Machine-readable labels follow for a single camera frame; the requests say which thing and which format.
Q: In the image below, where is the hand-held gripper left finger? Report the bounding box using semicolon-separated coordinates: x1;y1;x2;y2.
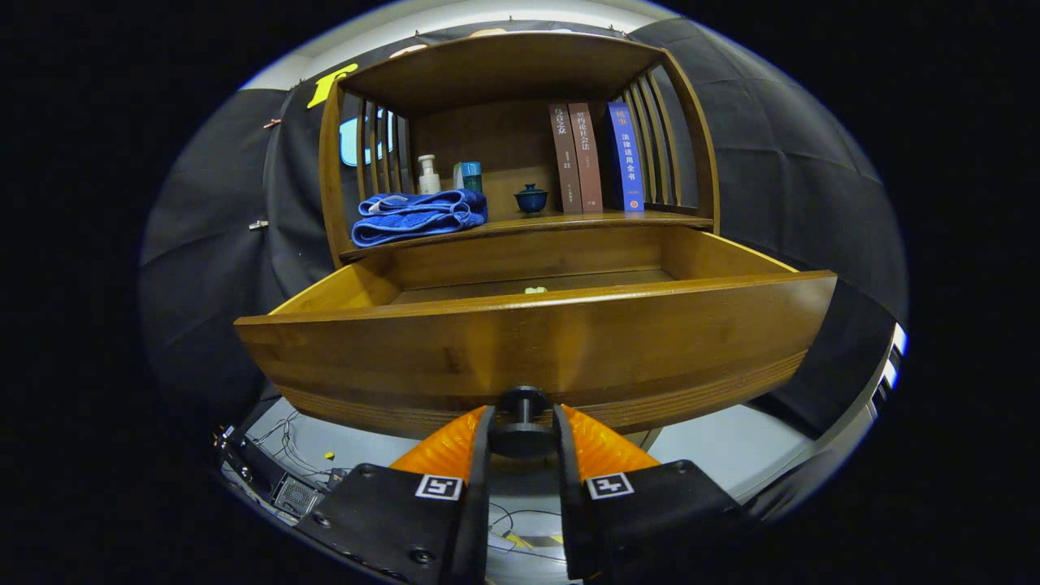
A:
294;404;496;585

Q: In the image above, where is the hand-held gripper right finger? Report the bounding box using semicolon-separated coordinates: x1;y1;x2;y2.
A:
552;404;740;582

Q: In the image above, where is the wooden drawer with black knob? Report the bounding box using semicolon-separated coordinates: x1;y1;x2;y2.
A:
234;225;838;460

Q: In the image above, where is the wooden countertop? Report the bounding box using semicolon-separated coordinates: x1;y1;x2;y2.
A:
340;207;716;262

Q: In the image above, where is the brown wooden cabinet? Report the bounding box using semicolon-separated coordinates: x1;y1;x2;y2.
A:
317;31;722;269

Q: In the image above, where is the grey vented electronics box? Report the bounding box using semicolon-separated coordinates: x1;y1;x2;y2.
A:
272;474;322;518

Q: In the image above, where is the folded blue towel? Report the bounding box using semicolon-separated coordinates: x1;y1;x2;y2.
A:
351;188;488;249

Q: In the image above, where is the dark brown book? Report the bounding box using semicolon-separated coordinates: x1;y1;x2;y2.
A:
548;102;583;215

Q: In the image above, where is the reddish brown book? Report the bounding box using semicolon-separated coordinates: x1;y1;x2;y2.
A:
567;102;604;214

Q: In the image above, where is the blue book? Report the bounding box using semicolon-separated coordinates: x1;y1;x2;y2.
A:
605;101;646;213

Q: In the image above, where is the tangle of thin cables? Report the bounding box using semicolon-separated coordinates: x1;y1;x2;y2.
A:
248;410;326;480

